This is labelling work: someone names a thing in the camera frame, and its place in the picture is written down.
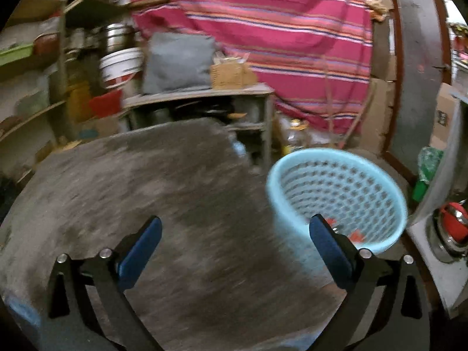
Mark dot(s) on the small red mesh basket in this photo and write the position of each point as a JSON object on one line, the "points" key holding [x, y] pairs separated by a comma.
{"points": [[47, 43]]}

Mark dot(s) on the white plastic bucket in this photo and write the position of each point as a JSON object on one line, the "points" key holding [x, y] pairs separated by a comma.
{"points": [[120, 67]]}

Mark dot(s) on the low wooden cabinet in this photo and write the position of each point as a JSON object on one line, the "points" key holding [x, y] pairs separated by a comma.
{"points": [[204, 93]]}

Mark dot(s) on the small oil bottle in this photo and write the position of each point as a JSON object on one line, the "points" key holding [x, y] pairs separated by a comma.
{"points": [[296, 137]]}

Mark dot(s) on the large yellow oil jug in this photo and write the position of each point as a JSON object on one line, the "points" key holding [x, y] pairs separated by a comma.
{"points": [[79, 102]]}

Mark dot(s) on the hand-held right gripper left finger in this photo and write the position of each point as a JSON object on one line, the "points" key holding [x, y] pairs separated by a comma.
{"points": [[140, 250]]}

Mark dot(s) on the steel pot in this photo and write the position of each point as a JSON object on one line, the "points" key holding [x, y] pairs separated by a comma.
{"points": [[117, 38]]}

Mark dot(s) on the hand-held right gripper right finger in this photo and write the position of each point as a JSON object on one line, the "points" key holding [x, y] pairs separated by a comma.
{"points": [[331, 250]]}

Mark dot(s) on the straw broom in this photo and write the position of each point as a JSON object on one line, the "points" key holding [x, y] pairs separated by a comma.
{"points": [[328, 98]]}

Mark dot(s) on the light wooden shelf unit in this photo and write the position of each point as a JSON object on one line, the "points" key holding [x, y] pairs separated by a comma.
{"points": [[33, 117]]}

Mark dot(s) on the green plastic tray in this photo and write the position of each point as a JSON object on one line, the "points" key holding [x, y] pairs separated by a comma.
{"points": [[16, 55]]}

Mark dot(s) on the grey metal door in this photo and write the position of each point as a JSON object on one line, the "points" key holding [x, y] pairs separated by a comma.
{"points": [[420, 62]]}

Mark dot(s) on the red kettle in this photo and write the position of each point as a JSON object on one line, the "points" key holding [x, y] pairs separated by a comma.
{"points": [[453, 219]]}

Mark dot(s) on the brown hanging bundle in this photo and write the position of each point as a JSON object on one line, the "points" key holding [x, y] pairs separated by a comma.
{"points": [[378, 5]]}

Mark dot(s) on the light blue plastic basket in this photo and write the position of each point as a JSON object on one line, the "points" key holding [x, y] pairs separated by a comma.
{"points": [[329, 190]]}

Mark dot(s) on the red plastic basket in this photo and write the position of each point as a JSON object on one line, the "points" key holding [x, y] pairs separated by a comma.
{"points": [[105, 103]]}

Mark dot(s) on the tall cardboard box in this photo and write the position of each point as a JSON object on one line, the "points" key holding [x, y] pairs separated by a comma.
{"points": [[443, 117]]}

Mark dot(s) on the bunch of wooden chopsticks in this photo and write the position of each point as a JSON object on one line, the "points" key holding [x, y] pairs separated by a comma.
{"points": [[230, 59]]}

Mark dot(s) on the green plastic bag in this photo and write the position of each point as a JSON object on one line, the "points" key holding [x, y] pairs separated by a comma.
{"points": [[430, 164]]}

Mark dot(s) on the red wrapper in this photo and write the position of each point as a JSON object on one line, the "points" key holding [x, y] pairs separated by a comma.
{"points": [[331, 222]]}

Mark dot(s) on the grey metal counter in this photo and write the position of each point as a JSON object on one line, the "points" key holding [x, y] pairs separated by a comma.
{"points": [[444, 281]]}

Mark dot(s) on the grey covered appliance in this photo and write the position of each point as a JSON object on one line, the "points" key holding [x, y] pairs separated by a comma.
{"points": [[179, 62]]}

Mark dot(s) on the red striped cloth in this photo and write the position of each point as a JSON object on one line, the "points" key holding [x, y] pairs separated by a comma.
{"points": [[274, 44]]}

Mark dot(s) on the grey shaggy rug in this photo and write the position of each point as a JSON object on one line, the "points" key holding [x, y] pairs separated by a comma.
{"points": [[164, 190]]}

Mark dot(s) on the stack of flattened cardboard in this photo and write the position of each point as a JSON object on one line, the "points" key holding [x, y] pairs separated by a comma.
{"points": [[378, 109]]}

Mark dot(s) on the yellow utensil holder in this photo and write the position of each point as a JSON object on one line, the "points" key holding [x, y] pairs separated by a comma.
{"points": [[226, 76]]}

